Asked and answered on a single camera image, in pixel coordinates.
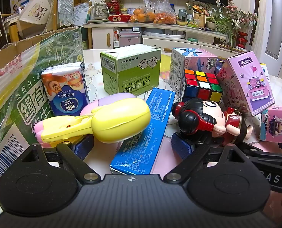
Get yellow pink plastic toy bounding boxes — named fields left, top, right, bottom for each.
left=34, top=93, right=152, bottom=148

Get red vase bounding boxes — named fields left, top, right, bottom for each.
left=236, top=30, right=248, bottom=49

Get cream television cabinet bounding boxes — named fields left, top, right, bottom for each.
left=83, top=21, right=249, bottom=53

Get clear bottle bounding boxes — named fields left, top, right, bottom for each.
left=186, top=5, right=194, bottom=23

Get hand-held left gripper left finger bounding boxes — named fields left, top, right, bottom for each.
left=21, top=135, right=101, bottom=185

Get green medicine box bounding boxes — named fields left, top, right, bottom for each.
left=100, top=44, right=162, bottom=96

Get red gift box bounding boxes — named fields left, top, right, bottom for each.
left=108, top=14, right=130, bottom=22

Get printed table cover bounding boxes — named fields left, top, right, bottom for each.
left=83, top=49, right=282, bottom=174

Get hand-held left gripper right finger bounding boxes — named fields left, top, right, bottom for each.
left=166, top=133, right=251, bottom=184

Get large cardboard box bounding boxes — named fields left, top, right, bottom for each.
left=0, top=27, right=85, bottom=188

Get small pink blue box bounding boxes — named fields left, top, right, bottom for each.
left=259, top=106, right=282, bottom=144

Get blue medicine box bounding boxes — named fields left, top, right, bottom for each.
left=110, top=87, right=176, bottom=175

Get light blue printed bag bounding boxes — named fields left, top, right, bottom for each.
left=73, top=2, right=93, bottom=25

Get pink storage case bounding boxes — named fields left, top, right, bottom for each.
left=119, top=31, right=142, bottom=48

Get tall pink toy box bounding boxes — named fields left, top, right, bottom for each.
left=216, top=51, right=276, bottom=117

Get beige canvas bag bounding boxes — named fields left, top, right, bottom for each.
left=19, top=0, right=54, bottom=33

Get glass kettle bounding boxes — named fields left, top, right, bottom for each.
left=87, top=0, right=109, bottom=21

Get blue tissue pack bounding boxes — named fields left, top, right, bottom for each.
left=41, top=62, right=90, bottom=117

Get wooden picture frame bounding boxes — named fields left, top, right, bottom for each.
left=193, top=11, right=207, bottom=28

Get flowering potted plant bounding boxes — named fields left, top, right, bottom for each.
left=206, top=0, right=259, bottom=50

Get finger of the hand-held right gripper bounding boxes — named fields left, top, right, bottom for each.
left=241, top=142, right=282, bottom=159

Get colourful puzzle cube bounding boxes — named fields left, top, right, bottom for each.
left=182, top=69, right=223, bottom=104

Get doll with red headphones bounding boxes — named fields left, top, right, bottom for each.
left=172, top=97, right=253, bottom=148

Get white refrigerator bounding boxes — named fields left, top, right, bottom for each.
left=257, top=0, right=282, bottom=77

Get red berry branches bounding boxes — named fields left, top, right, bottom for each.
left=102, top=0, right=125, bottom=14

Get white pink blue box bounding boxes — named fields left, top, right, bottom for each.
left=169, top=47, right=218, bottom=93

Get dark blue box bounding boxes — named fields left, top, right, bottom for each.
left=214, top=59, right=226, bottom=76

